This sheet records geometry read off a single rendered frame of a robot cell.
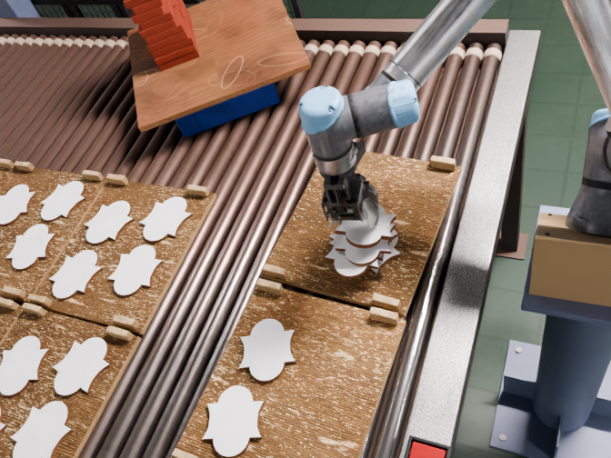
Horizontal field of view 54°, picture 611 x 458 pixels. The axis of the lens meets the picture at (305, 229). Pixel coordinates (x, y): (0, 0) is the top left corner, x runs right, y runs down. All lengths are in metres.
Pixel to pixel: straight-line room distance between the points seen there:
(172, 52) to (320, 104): 0.92
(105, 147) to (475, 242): 1.14
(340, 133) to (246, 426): 0.59
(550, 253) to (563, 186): 1.45
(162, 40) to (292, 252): 0.76
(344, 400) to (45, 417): 0.65
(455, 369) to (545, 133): 1.78
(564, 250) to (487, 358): 1.09
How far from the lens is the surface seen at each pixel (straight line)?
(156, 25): 1.79
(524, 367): 2.20
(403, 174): 1.46
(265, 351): 1.26
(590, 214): 1.23
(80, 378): 1.44
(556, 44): 3.27
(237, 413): 1.23
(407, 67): 1.12
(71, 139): 2.03
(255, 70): 1.71
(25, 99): 2.35
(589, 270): 1.24
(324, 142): 1.00
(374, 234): 1.23
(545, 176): 2.67
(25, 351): 1.56
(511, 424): 2.13
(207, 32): 1.94
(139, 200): 1.67
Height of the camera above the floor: 2.03
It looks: 51 degrees down
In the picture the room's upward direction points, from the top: 23 degrees counter-clockwise
